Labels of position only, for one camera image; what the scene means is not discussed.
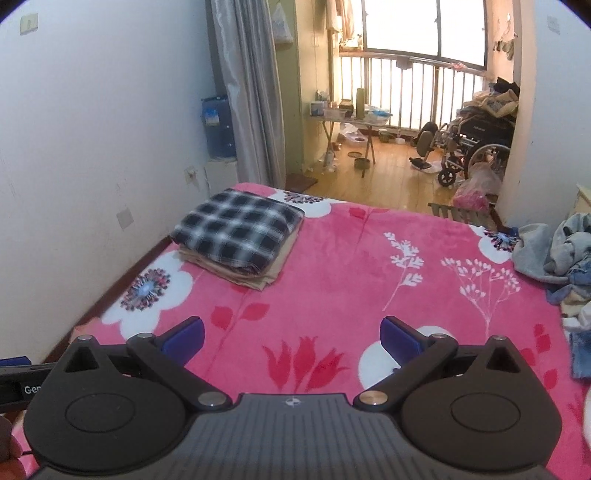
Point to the wall socket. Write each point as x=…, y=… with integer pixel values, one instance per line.
x=191, y=175

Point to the blue water bottle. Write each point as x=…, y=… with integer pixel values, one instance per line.
x=219, y=127

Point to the black white plaid pants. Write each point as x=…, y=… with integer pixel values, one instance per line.
x=235, y=226

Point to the beige folded clothes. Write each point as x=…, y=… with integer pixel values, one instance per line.
x=258, y=279

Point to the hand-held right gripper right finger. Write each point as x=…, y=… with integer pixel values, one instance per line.
x=399, y=339

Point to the grey curtain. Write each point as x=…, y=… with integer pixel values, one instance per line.
x=251, y=92

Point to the pile of mixed clothes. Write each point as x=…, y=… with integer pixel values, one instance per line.
x=575, y=249

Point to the person's left hand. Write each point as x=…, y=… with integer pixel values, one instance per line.
x=8, y=461

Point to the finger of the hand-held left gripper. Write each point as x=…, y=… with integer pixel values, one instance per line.
x=18, y=367

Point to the wall switch plate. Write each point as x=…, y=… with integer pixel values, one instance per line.
x=125, y=219

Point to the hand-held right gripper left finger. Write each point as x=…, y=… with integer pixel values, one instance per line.
x=184, y=339

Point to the high wall plate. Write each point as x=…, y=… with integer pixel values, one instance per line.
x=30, y=23

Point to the pink floral blanket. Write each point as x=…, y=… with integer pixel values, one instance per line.
x=346, y=258

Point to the cream bedside cabinet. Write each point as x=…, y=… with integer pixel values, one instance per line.
x=585, y=198

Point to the hanging clothes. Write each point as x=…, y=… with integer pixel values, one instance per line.
x=339, y=21

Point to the folding table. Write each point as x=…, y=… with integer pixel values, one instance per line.
x=346, y=122

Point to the wheelchair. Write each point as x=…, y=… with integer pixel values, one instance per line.
x=461, y=147

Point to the balcony railing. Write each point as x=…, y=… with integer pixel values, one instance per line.
x=415, y=92

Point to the grey sweatshirt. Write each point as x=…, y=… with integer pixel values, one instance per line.
x=535, y=254

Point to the clothes heap on wheelchair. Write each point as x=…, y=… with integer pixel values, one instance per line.
x=494, y=104

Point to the hanging plastic bag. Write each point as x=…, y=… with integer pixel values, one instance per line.
x=280, y=25

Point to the wooden slatted stool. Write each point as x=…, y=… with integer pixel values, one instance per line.
x=461, y=214

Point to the pink plastic bag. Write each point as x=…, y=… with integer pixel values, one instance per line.
x=475, y=189

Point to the dark doormat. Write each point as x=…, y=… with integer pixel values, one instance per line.
x=300, y=182

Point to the blue denim garment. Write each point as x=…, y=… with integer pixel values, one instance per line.
x=581, y=355

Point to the green thermos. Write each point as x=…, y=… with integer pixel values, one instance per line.
x=360, y=104

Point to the blue white bag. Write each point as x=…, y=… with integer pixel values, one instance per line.
x=378, y=115

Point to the metal pot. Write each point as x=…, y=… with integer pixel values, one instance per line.
x=361, y=164

